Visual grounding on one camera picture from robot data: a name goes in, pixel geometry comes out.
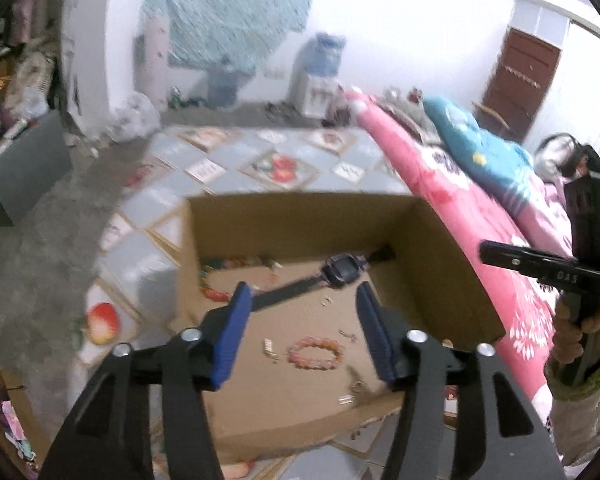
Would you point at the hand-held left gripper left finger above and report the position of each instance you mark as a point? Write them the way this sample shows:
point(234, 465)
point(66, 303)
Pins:
point(232, 335)

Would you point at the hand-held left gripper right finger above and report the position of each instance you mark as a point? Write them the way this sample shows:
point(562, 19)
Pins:
point(375, 335)

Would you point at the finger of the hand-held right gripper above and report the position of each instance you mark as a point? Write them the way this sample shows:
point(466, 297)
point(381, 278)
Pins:
point(530, 260)

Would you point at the small silver comb clip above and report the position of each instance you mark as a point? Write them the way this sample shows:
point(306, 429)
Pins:
point(270, 349)

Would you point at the black smart watch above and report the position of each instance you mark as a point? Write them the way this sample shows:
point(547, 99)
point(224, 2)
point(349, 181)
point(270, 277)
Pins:
point(342, 270)

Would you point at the brown cardboard box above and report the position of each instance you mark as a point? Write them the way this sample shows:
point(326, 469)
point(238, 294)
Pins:
point(305, 220)

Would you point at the person's right hand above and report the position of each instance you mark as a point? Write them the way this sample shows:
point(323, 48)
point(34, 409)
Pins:
point(562, 335)

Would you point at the pink floral blanket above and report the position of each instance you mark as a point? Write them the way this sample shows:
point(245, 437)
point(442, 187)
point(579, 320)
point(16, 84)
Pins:
point(455, 200)

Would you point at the teal pillow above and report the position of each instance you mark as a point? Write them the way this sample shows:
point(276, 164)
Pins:
point(480, 145)

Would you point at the wooden chair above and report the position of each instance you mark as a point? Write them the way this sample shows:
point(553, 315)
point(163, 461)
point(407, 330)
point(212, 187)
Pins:
point(495, 115)

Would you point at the brown wooden door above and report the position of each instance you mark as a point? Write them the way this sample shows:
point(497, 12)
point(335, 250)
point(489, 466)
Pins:
point(520, 75)

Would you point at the fruit print tablecloth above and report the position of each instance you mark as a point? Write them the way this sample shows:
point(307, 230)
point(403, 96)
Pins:
point(155, 200)

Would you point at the brown paper bag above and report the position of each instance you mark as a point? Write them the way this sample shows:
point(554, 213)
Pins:
point(10, 395)

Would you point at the white plastic bag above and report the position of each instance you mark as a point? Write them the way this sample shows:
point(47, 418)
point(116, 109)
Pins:
point(135, 117)

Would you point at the blue water jug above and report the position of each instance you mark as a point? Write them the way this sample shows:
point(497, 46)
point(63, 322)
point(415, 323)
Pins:
point(223, 87)

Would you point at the white water dispenser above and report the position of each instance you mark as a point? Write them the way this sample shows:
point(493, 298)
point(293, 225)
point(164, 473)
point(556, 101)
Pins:
point(312, 95)

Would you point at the grey storage box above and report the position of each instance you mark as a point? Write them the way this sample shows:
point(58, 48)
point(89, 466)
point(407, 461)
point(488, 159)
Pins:
point(30, 170)

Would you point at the teal wall cloth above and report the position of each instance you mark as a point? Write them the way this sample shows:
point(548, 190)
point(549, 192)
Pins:
point(230, 10)

